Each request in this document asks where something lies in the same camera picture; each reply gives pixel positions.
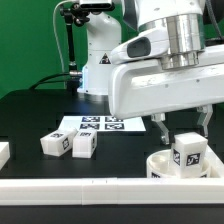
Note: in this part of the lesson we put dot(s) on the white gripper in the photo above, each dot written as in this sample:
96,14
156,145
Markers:
144,88

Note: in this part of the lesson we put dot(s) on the white round stool seat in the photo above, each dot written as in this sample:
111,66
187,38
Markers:
161,165

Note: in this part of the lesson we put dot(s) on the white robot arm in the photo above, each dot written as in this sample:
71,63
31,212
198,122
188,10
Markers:
167,67

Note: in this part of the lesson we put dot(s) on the white marker sheet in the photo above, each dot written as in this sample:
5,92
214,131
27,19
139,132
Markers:
102,123

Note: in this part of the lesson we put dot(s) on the white front border rail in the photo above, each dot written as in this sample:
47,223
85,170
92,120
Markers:
111,191

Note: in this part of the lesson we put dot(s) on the black camera stand pole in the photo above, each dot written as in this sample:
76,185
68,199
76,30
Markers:
74,15

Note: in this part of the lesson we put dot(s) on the white left border rail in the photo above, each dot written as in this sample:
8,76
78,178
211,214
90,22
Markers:
4,153

